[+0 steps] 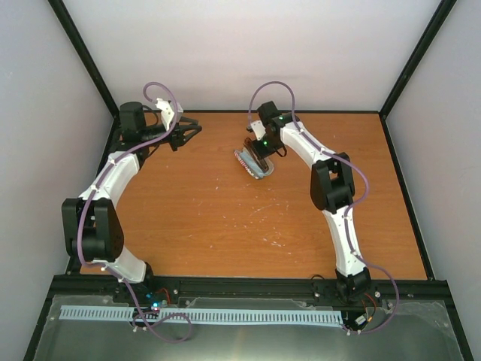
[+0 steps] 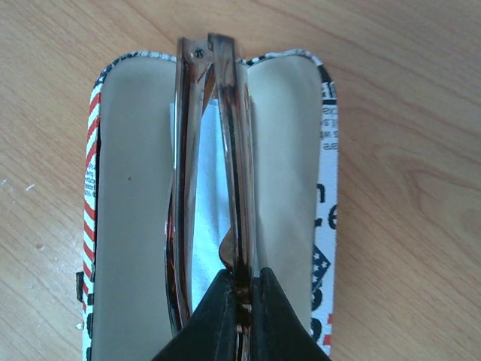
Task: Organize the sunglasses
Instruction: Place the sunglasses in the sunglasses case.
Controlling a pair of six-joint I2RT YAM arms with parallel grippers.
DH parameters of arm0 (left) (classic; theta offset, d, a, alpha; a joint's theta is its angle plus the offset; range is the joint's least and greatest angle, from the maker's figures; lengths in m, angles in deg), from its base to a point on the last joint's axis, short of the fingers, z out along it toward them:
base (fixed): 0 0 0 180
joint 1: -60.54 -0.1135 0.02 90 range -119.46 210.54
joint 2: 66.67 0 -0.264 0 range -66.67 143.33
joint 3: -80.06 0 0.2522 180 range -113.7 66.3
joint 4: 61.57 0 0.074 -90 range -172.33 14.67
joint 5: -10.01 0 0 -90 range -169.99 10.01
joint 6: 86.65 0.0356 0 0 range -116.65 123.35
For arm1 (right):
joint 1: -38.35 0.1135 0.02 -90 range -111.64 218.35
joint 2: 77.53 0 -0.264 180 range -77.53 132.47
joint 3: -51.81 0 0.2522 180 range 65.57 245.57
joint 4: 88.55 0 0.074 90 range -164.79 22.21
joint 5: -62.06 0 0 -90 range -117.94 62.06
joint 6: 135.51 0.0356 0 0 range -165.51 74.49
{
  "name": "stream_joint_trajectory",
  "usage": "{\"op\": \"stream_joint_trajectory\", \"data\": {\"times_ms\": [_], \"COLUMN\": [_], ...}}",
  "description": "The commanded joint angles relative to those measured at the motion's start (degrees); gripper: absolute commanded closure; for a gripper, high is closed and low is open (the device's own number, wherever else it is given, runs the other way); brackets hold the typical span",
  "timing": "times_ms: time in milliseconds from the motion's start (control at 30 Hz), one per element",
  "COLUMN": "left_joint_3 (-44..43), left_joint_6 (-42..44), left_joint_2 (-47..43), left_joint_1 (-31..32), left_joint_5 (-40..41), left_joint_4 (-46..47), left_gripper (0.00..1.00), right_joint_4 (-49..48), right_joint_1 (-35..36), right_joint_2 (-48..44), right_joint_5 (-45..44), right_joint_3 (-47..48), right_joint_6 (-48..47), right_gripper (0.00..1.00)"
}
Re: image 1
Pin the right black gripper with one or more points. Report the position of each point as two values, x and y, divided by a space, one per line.
264 154

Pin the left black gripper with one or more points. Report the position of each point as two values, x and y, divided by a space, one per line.
176 137

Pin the flag newsprint glasses case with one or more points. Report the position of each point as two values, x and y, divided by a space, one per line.
251 166

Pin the brown tinted sunglasses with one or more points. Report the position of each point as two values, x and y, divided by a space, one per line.
248 146

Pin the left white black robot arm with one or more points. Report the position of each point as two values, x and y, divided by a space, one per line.
92 230

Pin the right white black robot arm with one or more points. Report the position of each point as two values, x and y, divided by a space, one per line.
332 187

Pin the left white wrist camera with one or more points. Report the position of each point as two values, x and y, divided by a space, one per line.
168 110

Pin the black frame post left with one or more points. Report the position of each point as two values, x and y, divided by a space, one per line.
67 23

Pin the black frame post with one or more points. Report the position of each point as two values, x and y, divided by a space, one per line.
430 32
67 23

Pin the black aluminium front rail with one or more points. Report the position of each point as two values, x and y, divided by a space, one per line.
315 290

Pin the black frame post right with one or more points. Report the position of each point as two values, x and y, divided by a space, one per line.
430 32

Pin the light blue slotted cable duct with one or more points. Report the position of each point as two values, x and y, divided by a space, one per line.
205 316

